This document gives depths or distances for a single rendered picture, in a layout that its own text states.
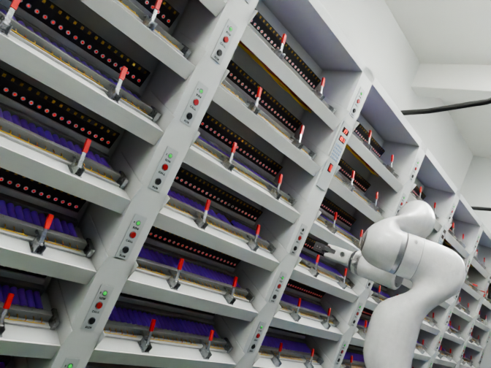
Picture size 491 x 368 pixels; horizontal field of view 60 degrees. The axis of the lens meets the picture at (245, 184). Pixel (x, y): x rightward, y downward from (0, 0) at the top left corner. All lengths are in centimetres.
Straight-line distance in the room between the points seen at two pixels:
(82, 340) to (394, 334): 77
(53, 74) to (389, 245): 82
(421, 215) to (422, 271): 15
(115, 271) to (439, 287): 78
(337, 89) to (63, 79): 113
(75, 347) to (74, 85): 66
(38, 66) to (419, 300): 93
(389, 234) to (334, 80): 99
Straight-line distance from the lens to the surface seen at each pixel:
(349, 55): 174
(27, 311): 122
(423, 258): 101
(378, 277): 145
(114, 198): 113
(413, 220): 108
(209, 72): 123
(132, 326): 140
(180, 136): 119
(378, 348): 97
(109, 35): 130
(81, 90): 106
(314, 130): 177
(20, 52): 101
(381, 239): 100
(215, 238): 136
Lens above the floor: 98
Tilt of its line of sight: 7 degrees up
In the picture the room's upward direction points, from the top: 24 degrees clockwise
